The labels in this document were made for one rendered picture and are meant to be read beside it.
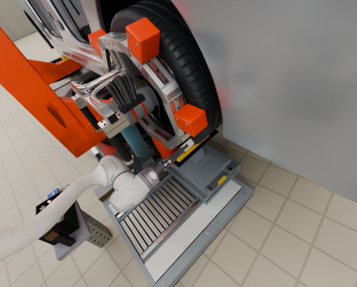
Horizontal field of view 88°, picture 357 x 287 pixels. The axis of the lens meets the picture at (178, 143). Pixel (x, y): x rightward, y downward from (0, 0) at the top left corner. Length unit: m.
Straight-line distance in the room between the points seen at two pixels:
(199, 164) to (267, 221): 0.55
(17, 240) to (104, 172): 0.33
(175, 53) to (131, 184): 0.51
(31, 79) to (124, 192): 0.75
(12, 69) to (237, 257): 1.50
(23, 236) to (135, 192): 0.34
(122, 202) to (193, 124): 0.41
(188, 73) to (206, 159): 0.80
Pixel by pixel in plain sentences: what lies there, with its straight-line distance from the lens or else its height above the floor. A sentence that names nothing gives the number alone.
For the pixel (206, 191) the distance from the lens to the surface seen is 1.26.
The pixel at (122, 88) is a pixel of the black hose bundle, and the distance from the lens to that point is 0.63.
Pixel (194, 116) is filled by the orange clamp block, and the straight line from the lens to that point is 0.62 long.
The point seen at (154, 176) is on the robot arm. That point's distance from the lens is 0.79.
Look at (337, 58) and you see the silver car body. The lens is 0.41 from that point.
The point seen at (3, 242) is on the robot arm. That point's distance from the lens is 0.71.
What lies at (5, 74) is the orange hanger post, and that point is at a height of 1.10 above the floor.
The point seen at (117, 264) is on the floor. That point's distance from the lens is 1.49.
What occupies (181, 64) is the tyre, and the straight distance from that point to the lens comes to 0.64.
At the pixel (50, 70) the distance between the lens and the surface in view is 3.17.
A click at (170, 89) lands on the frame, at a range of 0.63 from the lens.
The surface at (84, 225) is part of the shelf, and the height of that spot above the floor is 0.45.
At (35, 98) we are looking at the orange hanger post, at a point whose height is 0.96.
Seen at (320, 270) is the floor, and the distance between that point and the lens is 1.34.
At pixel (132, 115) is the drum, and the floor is 0.85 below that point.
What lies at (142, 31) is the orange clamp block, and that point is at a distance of 0.62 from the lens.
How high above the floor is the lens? 1.26
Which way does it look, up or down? 44 degrees down
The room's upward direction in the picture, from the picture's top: 21 degrees counter-clockwise
